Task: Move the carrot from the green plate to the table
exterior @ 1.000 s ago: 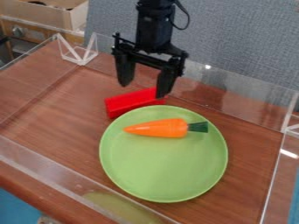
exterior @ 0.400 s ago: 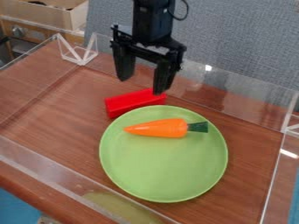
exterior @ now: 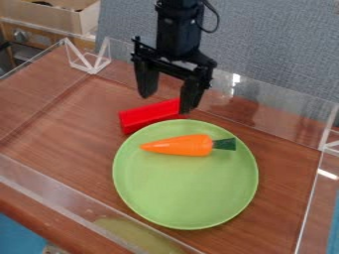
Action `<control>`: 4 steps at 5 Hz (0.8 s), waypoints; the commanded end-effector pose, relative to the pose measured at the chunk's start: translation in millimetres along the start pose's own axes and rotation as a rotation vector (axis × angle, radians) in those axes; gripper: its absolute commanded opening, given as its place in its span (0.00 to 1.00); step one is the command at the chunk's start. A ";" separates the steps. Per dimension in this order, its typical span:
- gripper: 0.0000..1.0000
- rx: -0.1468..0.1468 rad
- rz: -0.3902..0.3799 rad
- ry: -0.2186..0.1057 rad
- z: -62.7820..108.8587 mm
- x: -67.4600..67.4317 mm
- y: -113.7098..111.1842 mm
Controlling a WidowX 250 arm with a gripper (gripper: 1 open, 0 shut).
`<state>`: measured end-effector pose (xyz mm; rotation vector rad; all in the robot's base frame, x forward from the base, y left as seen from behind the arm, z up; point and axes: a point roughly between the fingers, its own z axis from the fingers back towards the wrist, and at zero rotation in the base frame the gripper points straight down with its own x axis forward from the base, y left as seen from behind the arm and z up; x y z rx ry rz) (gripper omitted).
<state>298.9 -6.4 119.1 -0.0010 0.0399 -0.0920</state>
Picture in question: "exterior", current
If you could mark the orange toy carrot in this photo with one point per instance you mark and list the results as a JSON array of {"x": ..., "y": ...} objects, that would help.
[{"x": 196, "y": 145}]

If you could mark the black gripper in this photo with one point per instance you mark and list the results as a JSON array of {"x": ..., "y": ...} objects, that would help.
[{"x": 151, "y": 62}]

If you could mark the wooden shelf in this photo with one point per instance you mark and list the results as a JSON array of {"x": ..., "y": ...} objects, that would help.
[{"x": 40, "y": 37}]

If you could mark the cardboard box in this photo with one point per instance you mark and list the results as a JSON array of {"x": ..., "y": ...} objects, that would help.
[{"x": 68, "y": 15}]

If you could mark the clear acrylic corner bracket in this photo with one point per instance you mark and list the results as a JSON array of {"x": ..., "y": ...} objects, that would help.
[{"x": 88, "y": 62}]

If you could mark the red block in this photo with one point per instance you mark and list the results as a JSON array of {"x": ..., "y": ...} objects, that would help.
[{"x": 137, "y": 117}]

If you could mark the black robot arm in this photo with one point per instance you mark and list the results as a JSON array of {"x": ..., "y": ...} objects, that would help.
[{"x": 174, "y": 53}]

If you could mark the green plate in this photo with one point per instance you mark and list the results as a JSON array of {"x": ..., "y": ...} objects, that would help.
[{"x": 184, "y": 192}]

